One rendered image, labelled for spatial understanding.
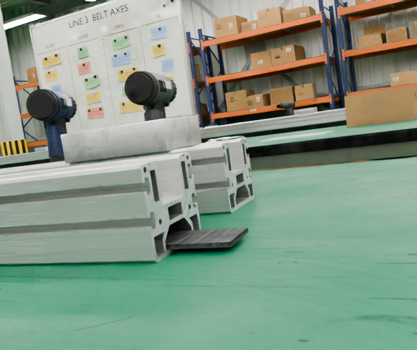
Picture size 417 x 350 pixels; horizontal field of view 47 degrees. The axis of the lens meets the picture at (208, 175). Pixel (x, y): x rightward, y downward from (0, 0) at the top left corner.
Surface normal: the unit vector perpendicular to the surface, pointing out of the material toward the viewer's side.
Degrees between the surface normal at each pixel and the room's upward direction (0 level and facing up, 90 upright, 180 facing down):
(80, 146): 90
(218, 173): 90
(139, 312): 0
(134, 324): 0
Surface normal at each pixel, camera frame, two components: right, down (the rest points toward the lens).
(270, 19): -0.37, 0.17
